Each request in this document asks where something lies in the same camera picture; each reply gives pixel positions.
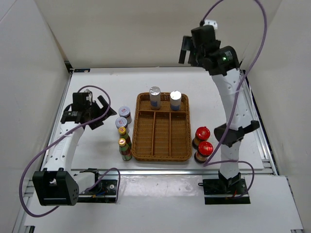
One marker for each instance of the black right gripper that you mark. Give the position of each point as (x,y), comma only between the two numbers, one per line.
(186,45)

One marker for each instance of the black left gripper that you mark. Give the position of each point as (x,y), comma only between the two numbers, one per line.
(98,122)

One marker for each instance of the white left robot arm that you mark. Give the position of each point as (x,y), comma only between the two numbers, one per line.
(58,184)

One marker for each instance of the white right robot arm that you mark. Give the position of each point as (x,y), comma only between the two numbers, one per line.
(223,66)

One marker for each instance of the far grey-lid spice jar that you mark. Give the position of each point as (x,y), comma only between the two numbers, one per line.
(125,112)

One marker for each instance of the grey-lid spice jar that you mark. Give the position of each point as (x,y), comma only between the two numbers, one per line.
(122,122)
(125,112)

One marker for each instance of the near grey-lid spice jar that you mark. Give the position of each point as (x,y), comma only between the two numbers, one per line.
(122,122)

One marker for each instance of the far yellow-cap sauce bottle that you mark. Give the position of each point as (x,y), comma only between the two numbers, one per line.
(124,134)

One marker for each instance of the yellow-cap sauce bottle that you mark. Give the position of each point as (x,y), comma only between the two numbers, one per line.
(124,134)
(124,149)

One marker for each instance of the near yellow-cap sauce bottle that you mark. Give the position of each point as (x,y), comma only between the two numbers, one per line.
(124,149)

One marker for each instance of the brown wicker divided tray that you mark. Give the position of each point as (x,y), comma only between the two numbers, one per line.
(161,135)

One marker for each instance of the far red-lid sauce jar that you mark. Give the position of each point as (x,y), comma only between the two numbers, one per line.
(202,134)

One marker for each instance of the red-lid sauce jar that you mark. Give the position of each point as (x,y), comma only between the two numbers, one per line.
(205,149)
(202,134)

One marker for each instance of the near red-lid sauce jar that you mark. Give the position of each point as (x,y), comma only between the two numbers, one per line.
(205,149)

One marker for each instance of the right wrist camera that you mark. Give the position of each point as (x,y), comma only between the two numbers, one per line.
(205,33)

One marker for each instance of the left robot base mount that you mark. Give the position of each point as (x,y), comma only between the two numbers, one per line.
(102,190)

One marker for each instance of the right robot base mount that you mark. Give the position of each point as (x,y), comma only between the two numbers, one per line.
(216,193)

